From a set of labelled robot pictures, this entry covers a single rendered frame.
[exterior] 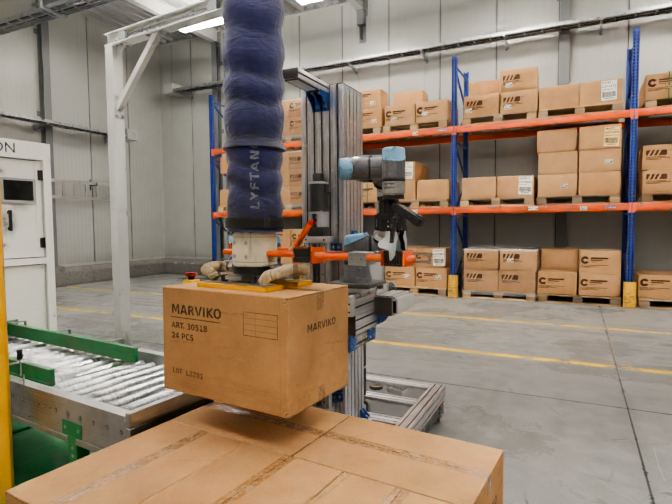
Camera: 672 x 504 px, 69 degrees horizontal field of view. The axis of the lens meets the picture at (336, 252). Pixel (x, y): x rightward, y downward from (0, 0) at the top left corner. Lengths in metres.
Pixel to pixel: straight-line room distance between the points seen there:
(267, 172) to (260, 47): 0.44
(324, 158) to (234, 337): 1.18
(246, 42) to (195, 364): 1.18
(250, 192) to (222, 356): 0.60
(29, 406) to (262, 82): 1.79
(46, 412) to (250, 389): 1.10
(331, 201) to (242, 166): 0.81
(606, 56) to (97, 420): 9.73
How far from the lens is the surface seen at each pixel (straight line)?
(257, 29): 1.95
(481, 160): 10.25
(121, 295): 5.42
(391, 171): 1.58
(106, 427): 2.22
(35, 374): 2.85
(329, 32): 12.03
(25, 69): 12.50
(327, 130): 2.59
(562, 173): 8.77
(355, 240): 2.28
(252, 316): 1.69
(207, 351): 1.87
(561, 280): 8.78
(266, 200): 1.83
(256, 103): 1.86
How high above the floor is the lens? 1.31
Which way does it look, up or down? 3 degrees down
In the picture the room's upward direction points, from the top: straight up
